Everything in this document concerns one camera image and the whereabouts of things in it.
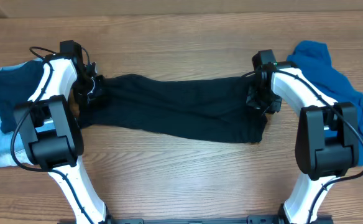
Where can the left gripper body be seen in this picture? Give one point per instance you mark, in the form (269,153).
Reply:
(92,88)

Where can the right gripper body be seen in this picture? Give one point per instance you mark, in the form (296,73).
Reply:
(259,97)

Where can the black t-shirt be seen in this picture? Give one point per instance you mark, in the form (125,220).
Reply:
(209,110)

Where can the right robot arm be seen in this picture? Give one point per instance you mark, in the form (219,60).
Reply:
(327,143)

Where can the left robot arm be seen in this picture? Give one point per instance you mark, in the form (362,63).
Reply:
(50,132)

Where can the blue t-shirt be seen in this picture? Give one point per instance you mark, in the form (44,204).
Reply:
(315,62)

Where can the folded navy shirt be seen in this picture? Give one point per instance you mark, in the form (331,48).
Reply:
(17,84)

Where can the folded light denim jeans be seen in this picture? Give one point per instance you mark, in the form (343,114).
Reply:
(6,159)

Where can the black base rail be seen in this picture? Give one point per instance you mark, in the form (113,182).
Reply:
(194,221)

